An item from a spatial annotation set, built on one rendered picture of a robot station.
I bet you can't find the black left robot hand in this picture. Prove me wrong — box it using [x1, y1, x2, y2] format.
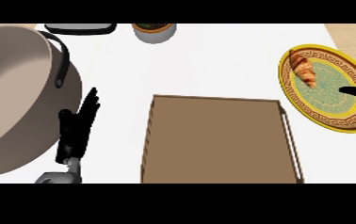
[54, 87, 101, 166]

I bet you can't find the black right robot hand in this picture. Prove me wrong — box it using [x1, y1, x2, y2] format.
[338, 86, 356, 98]

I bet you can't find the yellow and green patterned plate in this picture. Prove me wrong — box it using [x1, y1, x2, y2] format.
[276, 43, 356, 135]

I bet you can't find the golden brown croissant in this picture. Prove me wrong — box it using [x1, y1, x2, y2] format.
[288, 50, 319, 89]

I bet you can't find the brown wooden tray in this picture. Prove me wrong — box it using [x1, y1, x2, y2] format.
[138, 93, 305, 184]

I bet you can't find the large beige pot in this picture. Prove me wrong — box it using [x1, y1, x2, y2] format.
[0, 24, 82, 175]

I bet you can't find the black and grey appliance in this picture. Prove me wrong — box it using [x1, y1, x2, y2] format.
[42, 23, 118, 36]

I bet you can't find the grey plant pot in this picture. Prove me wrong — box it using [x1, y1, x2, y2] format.
[129, 23, 178, 44]

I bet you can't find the black pot handle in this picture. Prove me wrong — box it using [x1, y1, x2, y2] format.
[36, 30, 70, 89]

